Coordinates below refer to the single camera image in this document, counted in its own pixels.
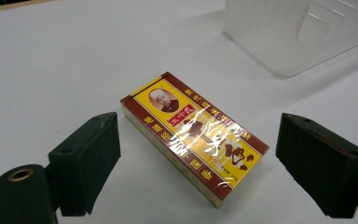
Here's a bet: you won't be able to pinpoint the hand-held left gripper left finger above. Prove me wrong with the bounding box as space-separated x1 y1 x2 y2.
48 111 121 217

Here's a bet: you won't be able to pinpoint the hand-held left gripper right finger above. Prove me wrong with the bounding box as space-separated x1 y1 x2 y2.
275 112 358 219

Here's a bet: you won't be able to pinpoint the yellow and red box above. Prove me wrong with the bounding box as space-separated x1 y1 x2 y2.
119 71 270 209

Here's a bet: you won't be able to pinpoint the clear plastic container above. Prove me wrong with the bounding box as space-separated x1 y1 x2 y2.
223 0 358 78

